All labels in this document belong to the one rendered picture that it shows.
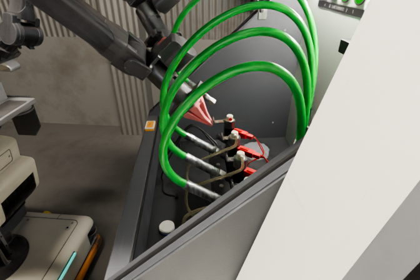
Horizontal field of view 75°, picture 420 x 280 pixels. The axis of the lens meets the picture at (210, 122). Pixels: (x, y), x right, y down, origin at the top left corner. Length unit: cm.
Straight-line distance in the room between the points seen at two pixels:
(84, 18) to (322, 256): 53
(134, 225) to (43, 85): 264
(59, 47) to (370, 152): 281
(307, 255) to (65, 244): 138
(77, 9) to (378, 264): 56
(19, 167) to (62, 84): 191
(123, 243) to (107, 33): 41
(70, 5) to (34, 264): 123
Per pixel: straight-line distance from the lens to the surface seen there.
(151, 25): 79
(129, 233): 63
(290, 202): 33
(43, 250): 160
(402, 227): 21
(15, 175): 119
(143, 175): 75
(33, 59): 310
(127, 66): 61
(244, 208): 37
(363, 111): 25
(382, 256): 23
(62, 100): 314
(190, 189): 48
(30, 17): 113
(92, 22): 59
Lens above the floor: 142
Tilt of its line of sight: 29 degrees down
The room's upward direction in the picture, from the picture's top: straight up
